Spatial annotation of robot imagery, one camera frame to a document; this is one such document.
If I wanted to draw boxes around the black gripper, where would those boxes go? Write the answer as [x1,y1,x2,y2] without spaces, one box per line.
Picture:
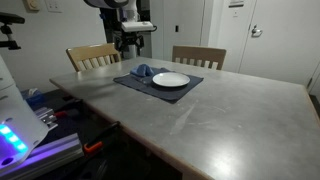
[113,31,145,52]

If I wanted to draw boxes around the silver metal fork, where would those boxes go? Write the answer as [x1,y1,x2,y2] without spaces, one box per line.
[130,74,153,85]

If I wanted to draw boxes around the white robot base blue light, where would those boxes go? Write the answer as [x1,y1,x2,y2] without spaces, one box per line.
[0,54,50,176]

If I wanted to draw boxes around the white round plate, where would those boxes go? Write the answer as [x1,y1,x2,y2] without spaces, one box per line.
[152,72,191,89]

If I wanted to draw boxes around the blue folded cloth napkin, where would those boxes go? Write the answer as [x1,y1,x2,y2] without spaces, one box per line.
[129,63,155,78]

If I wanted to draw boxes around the light wooden slat-back chair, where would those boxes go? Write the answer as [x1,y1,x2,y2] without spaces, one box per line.
[65,42,122,73]

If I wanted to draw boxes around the dark blue fabric placemat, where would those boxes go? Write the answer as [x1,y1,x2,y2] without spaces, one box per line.
[112,67,205,105]

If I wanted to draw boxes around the dark wooden slat-back chair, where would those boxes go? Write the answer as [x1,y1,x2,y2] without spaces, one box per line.
[171,45,228,71]

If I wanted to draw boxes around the orange and black clamp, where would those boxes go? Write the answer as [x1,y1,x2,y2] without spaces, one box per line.
[82,120,121,155]

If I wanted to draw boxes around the blue tissue box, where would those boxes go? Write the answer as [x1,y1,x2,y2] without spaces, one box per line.
[20,87,47,108]

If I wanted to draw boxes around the door sign plaque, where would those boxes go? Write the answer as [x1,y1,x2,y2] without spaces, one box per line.
[228,0,245,9]

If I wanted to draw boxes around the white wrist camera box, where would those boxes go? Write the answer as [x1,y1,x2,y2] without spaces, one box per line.
[120,20,155,34]

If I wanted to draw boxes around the red handled tool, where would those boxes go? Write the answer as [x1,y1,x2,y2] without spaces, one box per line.
[53,107,82,119]

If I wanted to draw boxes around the beige round wall thermostat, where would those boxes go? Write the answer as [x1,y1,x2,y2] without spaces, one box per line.
[22,0,41,13]

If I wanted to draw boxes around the silver metal bracket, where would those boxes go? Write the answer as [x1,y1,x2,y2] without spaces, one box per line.
[34,106,59,132]

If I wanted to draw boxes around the black camera on mount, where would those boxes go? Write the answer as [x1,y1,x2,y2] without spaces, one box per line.
[0,12,26,51]

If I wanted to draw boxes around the silver door lever handle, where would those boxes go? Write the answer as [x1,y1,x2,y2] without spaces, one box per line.
[250,24,264,38]

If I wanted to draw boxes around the aluminium extrusion rail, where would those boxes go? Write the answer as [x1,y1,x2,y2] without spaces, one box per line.
[0,132,84,180]

